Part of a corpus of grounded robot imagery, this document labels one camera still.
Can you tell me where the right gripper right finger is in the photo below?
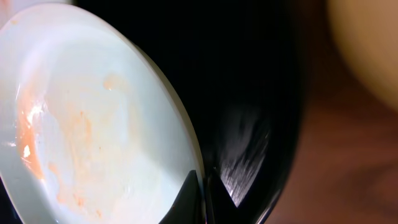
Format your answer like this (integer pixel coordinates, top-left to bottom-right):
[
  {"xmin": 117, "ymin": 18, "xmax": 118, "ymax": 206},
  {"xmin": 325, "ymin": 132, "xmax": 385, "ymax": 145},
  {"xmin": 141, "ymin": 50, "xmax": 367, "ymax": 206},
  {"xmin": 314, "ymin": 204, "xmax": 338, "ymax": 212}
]
[{"xmin": 205, "ymin": 169, "xmax": 257, "ymax": 224}]

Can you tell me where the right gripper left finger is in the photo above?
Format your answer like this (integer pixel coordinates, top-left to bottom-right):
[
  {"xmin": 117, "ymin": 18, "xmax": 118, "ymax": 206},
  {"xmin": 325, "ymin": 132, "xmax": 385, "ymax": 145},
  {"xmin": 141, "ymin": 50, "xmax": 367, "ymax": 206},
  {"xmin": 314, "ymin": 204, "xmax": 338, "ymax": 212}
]
[{"xmin": 159, "ymin": 170, "xmax": 202, "ymax": 224}]

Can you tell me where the light blue plate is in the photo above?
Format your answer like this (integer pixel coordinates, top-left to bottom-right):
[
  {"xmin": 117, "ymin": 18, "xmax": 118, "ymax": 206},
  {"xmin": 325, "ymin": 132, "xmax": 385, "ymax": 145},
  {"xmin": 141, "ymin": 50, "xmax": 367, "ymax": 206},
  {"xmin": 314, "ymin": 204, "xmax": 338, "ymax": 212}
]
[{"xmin": 1, "ymin": 3, "xmax": 204, "ymax": 223}]

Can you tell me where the pale yellow plate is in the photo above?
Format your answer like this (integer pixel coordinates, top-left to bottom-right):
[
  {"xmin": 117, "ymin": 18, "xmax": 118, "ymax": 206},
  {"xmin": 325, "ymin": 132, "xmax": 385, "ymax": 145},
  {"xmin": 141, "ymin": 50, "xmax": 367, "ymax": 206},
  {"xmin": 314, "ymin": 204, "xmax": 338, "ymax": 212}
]
[{"xmin": 326, "ymin": 0, "xmax": 397, "ymax": 110}]

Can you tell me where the black round tray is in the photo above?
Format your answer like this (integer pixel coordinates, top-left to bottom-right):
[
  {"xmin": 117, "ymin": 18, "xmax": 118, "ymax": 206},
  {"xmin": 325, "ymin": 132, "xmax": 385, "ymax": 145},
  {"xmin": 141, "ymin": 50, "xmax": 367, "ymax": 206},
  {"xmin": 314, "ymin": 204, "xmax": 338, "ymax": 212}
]
[{"xmin": 0, "ymin": 0, "xmax": 308, "ymax": 224}]

